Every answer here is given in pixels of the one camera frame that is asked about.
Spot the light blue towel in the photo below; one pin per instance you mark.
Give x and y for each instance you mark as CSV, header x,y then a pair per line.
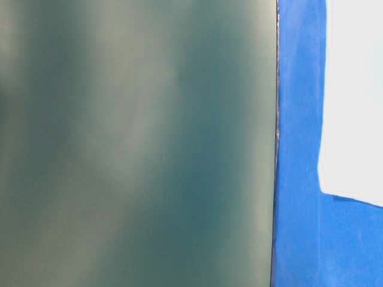
x,y
350,158

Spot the dark blue table cloth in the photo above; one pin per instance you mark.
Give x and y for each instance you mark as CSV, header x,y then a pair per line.
x,y
318,239

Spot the green backdrop curtain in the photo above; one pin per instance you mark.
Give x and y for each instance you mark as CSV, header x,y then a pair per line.
x,y
137,142

